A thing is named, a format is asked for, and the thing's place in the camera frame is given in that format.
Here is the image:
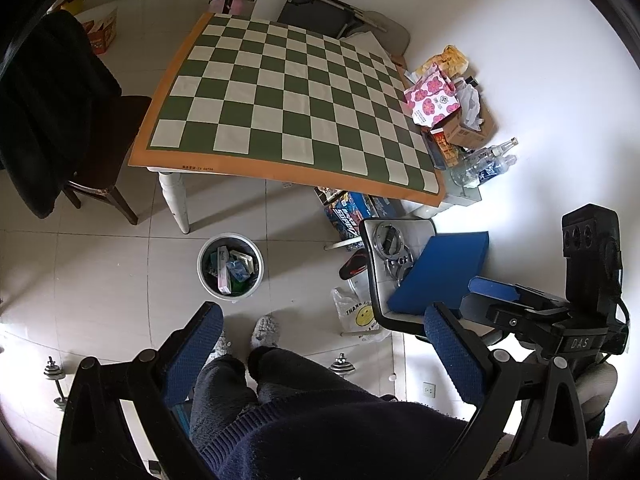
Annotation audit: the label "brown cardboard box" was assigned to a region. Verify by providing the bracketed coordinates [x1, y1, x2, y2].
[442, 105, 496, 150]

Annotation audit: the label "white round trash bin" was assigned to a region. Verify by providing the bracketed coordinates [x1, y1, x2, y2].
[196, 233, 264, 302]

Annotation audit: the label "white table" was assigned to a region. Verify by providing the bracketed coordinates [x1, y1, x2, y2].
[158, 167, 483, 235]

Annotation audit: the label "clear smiley plastic bag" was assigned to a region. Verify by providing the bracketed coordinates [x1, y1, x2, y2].
[332, 285, 393, 343]

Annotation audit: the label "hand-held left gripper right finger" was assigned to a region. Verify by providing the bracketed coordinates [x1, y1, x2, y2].
[424, 301, 591, 480]

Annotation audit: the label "chrome weight plate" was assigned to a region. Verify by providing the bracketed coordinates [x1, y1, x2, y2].
[374, 222, 408, 256]
[382, 255, 416, 281]

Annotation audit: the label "yellow snack bag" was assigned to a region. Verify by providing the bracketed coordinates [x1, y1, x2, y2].
[412, 45, 471, 78]

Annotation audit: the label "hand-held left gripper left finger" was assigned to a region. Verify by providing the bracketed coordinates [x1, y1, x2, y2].
[56, 301, 226, 480]

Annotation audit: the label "person's legs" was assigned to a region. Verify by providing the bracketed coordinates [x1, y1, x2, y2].
[189, 346, 396, 456]

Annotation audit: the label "orange cardboard box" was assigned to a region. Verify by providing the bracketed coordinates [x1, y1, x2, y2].
[80, 7, 119, 56]

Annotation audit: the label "blue label plastic bottle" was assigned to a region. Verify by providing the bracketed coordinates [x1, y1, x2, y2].
[450, 154, 517, 188]

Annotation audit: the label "blue printed box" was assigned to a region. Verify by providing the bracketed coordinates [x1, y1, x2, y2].
[324, 191, 405, 238]

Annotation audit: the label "clear glass bottle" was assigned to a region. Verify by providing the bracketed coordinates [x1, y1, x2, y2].
[470, 137, 519, 161]

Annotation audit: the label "small printed box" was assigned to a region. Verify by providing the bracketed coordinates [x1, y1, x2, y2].
[315, 186, 351, 206]

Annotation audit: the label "person's dark blue sweater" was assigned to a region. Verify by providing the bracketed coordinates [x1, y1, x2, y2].
[200, 395, 481, 480]

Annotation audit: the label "pink floral tissue box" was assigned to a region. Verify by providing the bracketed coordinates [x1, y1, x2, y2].
[402, 62, 462, 127]

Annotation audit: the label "black bin liner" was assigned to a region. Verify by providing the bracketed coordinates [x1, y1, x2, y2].
[201, 238, 261, 297]

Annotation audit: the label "stool with blue cushion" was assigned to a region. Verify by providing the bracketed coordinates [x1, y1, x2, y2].
[324, 217, 493, 341]

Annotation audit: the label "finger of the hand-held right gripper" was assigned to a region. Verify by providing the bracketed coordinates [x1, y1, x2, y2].
[459, 292, 521, 346]
[467, 275, 569, 311]

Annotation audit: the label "white plastic bag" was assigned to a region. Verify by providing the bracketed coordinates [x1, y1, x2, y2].
[452, 82, 486, 128]

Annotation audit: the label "white pink box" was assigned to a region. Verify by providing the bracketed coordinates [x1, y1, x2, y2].
[215, 246, 233, 295]

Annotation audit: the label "brown wooden chair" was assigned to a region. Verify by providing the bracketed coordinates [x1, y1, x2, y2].
[62, 95, 153, 226]

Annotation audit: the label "blue cushion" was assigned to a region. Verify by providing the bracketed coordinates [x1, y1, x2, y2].
[387, 231, 491, 317]

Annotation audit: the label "blue white packet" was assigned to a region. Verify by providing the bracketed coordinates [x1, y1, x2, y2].
[225, 257, 253, 281]

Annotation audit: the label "orange red packet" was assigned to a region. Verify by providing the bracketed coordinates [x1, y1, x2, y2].
[422, 127, 461, 168]

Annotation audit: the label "black jacket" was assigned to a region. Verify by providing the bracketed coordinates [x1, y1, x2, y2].
[0, 10, 123, 219]

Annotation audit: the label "red black slipper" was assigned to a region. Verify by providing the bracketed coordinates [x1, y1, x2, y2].
[339, 250, 370, 281]

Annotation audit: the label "green checkered chessboard mat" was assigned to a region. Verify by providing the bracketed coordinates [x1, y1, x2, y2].
[127, 11, 447, 208]

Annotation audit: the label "dark folding chair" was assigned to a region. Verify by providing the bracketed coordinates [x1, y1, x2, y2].
[276, 0, 386, 41]

